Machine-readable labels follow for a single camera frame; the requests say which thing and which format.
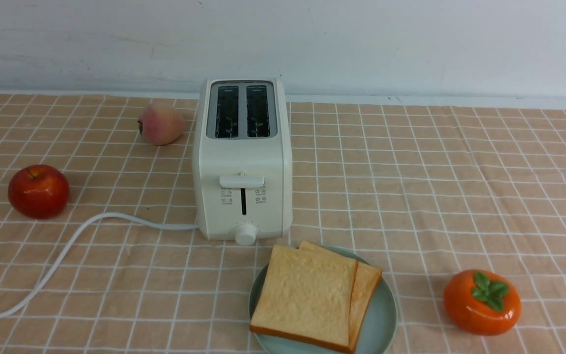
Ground white power cable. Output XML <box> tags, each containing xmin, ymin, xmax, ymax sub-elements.
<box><xmin>0</xmin><ymin>212</ymin><xmax>199</xmax><ymax>319</ymax></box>

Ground toast slice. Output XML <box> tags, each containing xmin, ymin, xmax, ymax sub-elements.
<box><xmin>292</xmin><ymin>240</ymin><xmax>380</xmax><ymax>354</ymax></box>
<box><xmin>249</xmin><ymin>245</ymin><xmax>359</xmax><ymax>354</ymax></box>

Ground red apple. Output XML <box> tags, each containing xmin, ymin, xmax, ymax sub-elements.
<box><xmin>7</xmin><ymin>164</ymin><xmax>70</xmax><ymax>220</ymax></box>

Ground pink peach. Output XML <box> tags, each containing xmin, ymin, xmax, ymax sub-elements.
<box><xmin>138</xmin><ymin>103</ymin><xmax>187</xmax><ymax>146</ymax></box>

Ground white two-slot toaster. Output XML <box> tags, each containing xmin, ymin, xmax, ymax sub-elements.
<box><xmin>192</xmin><ymin>78</ymin><xmax>293</xmax><ymax>246</ymax></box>

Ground light blue round plate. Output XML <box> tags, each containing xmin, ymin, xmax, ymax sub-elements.
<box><xmin>249</xmin><ymin>246</ymin><xmax>397</xmax><ymax>354</ymax></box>

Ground orange checkered tablecloth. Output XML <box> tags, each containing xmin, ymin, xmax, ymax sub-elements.
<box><xmin>0</xmin><ymin>94</ymin><xmax>566</xmax><ymax>354</ymax></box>

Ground orange persimmon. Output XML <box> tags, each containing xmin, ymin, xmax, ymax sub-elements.
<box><xmin>443</xmin><ymin>269</ymin><xmax>522</xmax><ymax>336</ymax></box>

